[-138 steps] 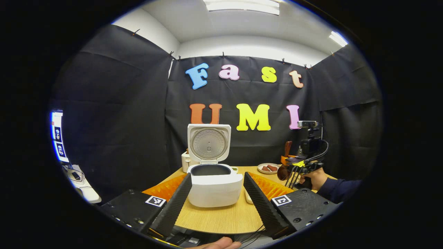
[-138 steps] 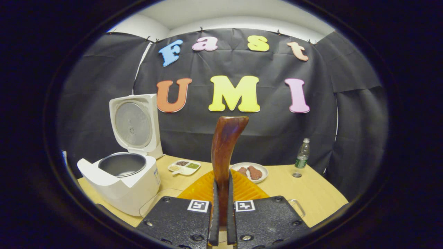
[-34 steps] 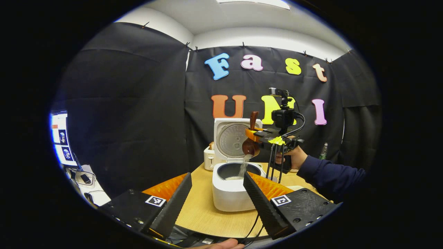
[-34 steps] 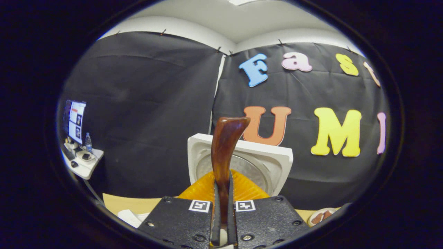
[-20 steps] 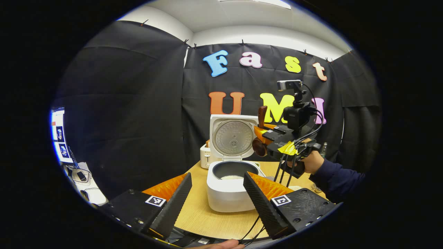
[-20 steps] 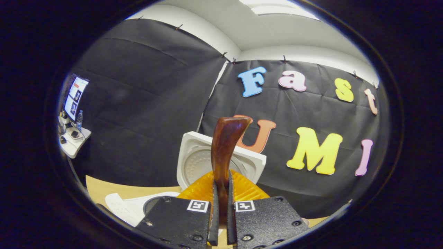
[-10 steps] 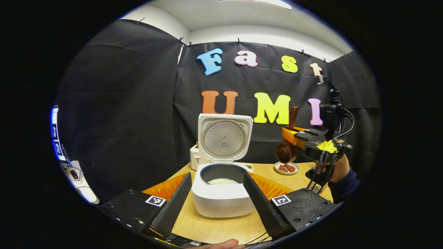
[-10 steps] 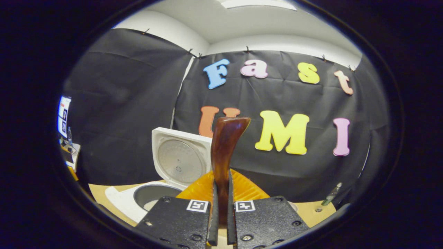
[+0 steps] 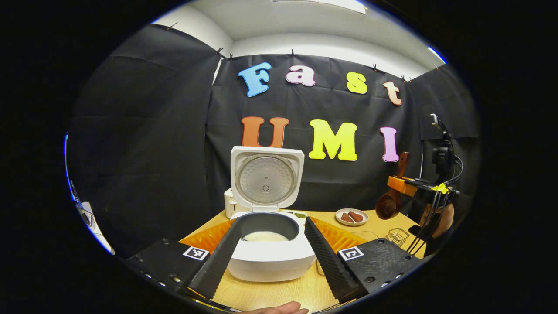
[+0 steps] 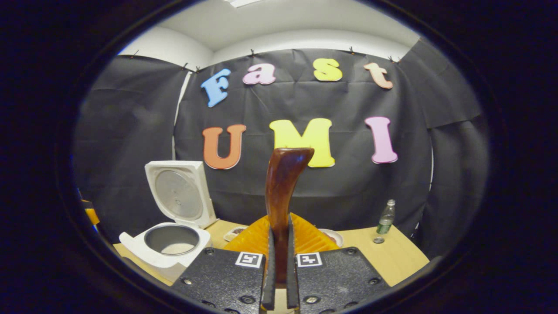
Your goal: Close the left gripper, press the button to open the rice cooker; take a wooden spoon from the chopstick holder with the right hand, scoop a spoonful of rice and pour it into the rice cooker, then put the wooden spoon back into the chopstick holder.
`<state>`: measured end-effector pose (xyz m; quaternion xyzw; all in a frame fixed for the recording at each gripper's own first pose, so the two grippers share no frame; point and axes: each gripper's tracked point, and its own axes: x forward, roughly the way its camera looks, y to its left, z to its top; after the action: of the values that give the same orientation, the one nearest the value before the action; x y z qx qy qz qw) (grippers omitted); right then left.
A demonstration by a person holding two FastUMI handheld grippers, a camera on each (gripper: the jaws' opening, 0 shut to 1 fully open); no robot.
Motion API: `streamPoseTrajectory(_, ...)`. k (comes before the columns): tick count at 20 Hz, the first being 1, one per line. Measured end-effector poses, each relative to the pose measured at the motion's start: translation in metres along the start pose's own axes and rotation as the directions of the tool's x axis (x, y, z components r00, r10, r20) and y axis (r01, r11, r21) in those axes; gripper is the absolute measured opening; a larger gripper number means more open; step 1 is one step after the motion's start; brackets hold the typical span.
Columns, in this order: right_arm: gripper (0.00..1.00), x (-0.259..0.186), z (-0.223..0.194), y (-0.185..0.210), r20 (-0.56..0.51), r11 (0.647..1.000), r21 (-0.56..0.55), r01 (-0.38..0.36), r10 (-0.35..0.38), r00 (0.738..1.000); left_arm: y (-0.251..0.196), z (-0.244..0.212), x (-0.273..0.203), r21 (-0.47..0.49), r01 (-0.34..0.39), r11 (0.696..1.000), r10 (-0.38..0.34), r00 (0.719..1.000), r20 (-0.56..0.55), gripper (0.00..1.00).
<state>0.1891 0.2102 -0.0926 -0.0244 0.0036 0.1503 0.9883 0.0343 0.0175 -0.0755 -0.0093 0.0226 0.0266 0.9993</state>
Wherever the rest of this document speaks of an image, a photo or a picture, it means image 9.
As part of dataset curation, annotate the black gripper cable bundle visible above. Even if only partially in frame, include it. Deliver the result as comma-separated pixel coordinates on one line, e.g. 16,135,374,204
408,192,443,258

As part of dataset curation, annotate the metal wire chopstick holder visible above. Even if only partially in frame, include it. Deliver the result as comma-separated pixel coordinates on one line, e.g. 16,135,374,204
386,228,410,248

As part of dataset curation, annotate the white side desk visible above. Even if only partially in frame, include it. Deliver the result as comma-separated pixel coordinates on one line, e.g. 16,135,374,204
75,201,115,256

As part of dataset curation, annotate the white rice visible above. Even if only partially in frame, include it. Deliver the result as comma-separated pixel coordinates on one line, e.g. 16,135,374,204
243,231,289,242

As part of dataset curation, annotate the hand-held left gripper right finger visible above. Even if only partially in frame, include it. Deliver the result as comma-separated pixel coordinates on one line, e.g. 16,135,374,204
304,216,424,304

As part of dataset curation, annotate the white rice cooker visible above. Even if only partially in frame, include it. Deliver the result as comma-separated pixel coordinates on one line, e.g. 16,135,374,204
227,146,317,282

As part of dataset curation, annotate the computer monitor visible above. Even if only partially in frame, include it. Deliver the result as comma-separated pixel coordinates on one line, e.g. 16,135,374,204
63,133,78,202

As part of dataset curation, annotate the brown wooden spoon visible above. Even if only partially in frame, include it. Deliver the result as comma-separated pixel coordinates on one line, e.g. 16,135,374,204
376,152,411,220

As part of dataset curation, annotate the white toaster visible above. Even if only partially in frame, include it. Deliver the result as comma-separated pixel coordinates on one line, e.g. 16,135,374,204
224,188,238,219

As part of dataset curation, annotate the black backdrop cloth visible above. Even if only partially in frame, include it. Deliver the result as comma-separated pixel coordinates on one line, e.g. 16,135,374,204
65,24,482,258

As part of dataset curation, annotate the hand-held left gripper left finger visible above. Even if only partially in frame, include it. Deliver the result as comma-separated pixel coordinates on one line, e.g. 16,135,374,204
126,218,243,300

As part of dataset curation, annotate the white round plate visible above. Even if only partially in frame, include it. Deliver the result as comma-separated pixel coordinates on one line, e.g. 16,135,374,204
336,208,369,226

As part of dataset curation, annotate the long ceiling light panel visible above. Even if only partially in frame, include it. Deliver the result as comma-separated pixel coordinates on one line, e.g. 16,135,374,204
272,0,367,14

